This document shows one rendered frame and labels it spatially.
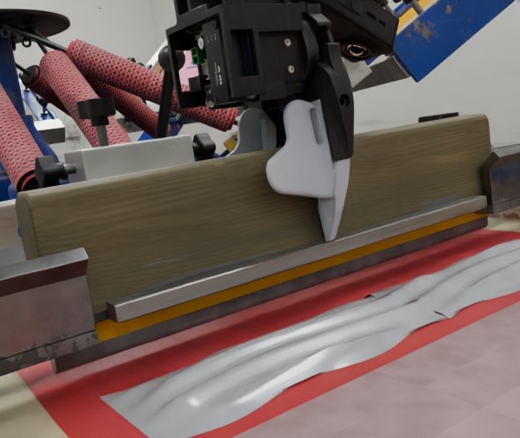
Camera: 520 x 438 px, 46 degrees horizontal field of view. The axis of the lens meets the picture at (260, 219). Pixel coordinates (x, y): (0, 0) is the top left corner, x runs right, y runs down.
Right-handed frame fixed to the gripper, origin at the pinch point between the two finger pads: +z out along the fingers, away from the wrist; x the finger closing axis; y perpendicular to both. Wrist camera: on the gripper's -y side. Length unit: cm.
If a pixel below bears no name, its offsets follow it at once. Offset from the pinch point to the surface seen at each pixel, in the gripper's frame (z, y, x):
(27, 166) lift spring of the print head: -5.8, 7.1, -44.4
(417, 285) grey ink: 4.7, -2.6, 6.7
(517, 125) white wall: 9, -200, -112
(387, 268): 5.3, -6.5, 0.4
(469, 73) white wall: -15, -200, -133
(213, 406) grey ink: 5.0, 15.0, 10.3
